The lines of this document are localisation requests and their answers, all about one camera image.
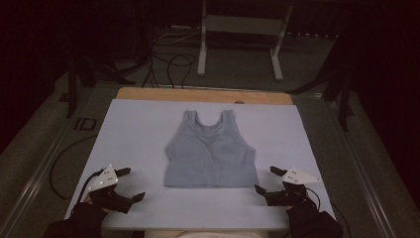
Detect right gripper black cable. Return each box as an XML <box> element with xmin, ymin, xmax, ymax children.
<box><xmin>305</xmin><ymin>186</ymin><xmax>352</xmax><ymax>238</ymax></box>

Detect black stand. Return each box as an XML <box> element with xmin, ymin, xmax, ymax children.
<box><xmin>286</xmin><ymin>32</ymin><xmax>357</xmax><ymax>133</ymax></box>
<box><xmin>58</xmin><ymin>54</ymin><xmax>137</xmax><ymax>119</ymax></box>

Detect grey-blue crop top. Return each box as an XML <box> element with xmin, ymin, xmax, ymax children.
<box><xmin>163</xmin><ymin>109</ymin><xmax>260</xmax><ymax>189</ymax></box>

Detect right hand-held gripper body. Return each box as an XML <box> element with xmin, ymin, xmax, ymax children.
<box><xmin>263</xmin><ymin>167</ymin><xmax>321</xmax><ymax>208</ymax></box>

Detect person's right hand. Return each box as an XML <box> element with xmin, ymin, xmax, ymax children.
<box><xmin>285</xmin><ymin>199</ymin><xmax>329</xmax><ymax>233</ymax></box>

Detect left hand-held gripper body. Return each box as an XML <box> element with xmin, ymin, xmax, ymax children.
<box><xmin>87</xmin><ymin>164</ymin><xmax>134</xmax><ymax>214</ymax></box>

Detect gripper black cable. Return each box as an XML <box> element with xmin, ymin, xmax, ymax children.
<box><xmin>305</xmin><ymin>186</ymin><xmax>352</xmax><ymax>238</ymax></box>
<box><xmin>76</xmin><ymin>168</ymin><xmax>105</xmax><ymax>204</ymax></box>

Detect long black floor cable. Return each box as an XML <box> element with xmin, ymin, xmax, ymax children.
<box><xmin>49</xmin><ymin>133</ymin><xmax>99</xmax><ymax>201</ymax></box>

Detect black floor socket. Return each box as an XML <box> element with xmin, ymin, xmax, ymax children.
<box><xmin>73</xmin><ymin>116</ymin><xmax>98</xmax><ymax>132</ymax></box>

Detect black looped floor cable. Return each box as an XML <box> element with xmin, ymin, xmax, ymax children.
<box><xmin>141</xmin><ymin>52</ymin><xmax>198</xmax><ymax>90</ymax></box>

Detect white metal stand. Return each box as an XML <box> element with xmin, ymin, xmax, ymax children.
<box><xmin>196</xmin><ymin>0</ymin><xmax>294</xmax><ymax>82</ymax></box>

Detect metal floor rail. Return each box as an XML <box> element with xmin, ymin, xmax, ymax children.
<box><xmin>290</xmin><ymin>91</ymin><xmax>399</xmax><ymax>238</ymax></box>
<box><xmin>0</xmin><ymin>83</ymin><xmax>100</xmax><ymax>238</ymax></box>

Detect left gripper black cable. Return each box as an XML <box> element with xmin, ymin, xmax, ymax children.
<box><xmin>76</xmin><ymin>168</ymin><xmax>105</xmax><ymax>204</ymax></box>

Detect light blue table mat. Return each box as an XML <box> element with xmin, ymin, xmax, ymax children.
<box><xmin>64</xmin><ymin>98</ymin><xmax>337</xmax><ymax>232</ymax></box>

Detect person's left hand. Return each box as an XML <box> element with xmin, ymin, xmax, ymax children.
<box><xmin>69</xmin><ymin>200</ymin><xmax>109</xmax><ymax>233</ymax></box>

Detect white floor cable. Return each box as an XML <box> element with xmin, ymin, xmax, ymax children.
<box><xmin>152</xmin><ymin>25</ymin><xmax>203</xmax><ymax>46</ymax></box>

